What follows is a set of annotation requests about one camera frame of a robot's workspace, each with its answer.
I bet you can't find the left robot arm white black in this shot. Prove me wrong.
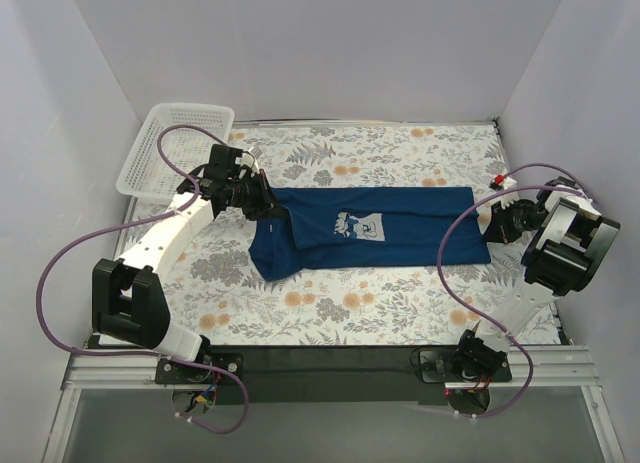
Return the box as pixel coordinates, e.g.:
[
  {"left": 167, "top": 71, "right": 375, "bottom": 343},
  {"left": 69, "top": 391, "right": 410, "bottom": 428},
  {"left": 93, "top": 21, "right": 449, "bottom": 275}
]
[{"left": 92, "top": 144, "right": 287, "bottom": 362}]

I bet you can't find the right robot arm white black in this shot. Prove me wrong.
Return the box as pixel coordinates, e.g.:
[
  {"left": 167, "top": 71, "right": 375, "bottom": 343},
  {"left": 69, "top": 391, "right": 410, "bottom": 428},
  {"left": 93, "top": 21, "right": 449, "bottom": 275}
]
[{"left": 451, "top": 176, "right": 621, "bottom": 380}]

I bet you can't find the purple cable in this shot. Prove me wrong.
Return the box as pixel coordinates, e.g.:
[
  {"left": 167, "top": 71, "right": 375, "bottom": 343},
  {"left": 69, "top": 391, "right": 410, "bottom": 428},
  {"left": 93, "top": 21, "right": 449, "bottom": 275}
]
[
  {"left": 435, "top": 162, "right": 594, "bottom": 427},
  {"left": 37, "top": 125, "right": 250, "bottom": 434}
]

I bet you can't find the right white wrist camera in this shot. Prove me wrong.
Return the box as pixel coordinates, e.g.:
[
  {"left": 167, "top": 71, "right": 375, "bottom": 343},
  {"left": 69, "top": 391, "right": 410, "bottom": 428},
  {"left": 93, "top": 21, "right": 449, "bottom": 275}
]
[{"left": 489, "top": 175, "right": 519, "bottom": 221}]

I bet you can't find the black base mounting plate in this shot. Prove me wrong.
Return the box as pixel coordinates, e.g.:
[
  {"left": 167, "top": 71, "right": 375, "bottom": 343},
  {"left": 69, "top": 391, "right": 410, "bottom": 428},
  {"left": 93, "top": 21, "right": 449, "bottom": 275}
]
[{"left": 155, "top": 345, "right": 511, "bottom": 407}]

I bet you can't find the white plastic perforated basket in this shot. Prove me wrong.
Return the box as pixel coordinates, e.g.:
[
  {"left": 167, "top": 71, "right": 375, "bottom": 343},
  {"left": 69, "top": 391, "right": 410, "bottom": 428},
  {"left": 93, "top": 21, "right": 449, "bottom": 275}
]
[{"left": 116, "top": 102, "right": 235, "bottom": 204}]

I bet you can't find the aluminium frame rail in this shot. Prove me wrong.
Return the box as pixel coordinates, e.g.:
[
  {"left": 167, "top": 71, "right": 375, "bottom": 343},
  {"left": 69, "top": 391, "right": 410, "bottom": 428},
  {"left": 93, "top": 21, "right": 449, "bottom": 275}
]
[{"left": 62, "top": 345, "right": 601, "bottom": 389}]

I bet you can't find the blue t shirt cartoon print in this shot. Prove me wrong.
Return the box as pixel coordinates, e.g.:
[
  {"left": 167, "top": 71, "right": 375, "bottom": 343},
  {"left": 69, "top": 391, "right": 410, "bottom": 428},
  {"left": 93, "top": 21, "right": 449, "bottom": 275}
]
[{"left": 249, "top": 187, "right": 491, "bottom": 281}]

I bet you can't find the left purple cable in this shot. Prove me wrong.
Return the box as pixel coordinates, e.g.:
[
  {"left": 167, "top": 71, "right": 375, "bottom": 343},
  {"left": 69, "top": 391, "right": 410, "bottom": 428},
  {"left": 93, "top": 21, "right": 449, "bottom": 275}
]
[{"left": 37, "top": 125, "right": 250, "bottom": 434}]

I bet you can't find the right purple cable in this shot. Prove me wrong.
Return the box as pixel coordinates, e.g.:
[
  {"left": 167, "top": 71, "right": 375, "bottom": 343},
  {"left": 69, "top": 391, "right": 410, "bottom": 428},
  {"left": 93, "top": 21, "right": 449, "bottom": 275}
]
[{"left": 435, "top": 162, "right": 594, "bottom": 427}]

